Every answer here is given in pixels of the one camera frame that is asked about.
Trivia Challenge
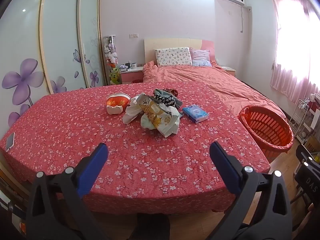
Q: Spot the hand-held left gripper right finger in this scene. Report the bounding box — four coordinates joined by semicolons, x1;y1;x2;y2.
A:
209;141;293;240

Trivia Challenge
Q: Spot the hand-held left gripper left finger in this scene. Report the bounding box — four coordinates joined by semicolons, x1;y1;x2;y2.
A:
25;142;109;240

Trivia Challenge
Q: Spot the orange plastic basket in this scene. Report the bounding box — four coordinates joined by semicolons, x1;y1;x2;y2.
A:
237;105;293;159

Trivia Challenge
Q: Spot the blue tissue pack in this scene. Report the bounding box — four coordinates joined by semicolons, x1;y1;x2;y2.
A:
182;105;209;123

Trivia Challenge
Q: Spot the white printed plastic wrapper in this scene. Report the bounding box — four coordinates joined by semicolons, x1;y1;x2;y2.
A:
140;105;181;138

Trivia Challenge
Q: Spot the red and white paper bowl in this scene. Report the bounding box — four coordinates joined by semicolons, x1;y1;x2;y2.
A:
105;93;131;115

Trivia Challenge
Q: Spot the gold snack packet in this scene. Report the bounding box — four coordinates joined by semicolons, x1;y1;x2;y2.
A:
139;97;173;130

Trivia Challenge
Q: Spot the navy daisy print cloth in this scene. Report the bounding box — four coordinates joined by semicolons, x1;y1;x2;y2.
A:
156;94;177;109

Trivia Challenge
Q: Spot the red floral tablecloth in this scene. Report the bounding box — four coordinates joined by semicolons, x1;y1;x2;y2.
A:
0;81;272;214

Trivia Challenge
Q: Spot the orange duvet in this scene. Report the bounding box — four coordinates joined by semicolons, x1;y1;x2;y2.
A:
142;60;288;120

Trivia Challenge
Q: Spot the white smartphone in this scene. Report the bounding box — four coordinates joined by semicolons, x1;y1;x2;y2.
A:
5;132;15;152

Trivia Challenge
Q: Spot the pink and white nightstand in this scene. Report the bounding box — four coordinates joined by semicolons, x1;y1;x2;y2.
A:
119;66;144;85
220;65;237;77

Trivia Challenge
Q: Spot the plush toy display tube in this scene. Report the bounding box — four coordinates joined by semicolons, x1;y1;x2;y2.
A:
102;35;123;85

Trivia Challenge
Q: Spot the pink frilled pillow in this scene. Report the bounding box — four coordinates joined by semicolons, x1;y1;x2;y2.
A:
190;49;212;67

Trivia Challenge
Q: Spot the animal print pillow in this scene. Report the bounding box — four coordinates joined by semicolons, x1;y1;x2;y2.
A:
155;47;193;68

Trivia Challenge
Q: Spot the flower print sliding wardrobe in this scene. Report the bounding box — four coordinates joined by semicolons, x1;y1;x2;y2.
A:
0;0;107;135

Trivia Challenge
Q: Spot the beige and pink headboard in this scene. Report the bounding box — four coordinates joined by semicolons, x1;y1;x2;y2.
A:
144;38;216;67

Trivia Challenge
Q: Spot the pink curtain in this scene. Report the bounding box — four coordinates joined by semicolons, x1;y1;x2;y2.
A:
269;0;320;103

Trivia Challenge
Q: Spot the white wire rack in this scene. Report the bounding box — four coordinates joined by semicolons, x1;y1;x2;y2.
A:
289;99;316;140

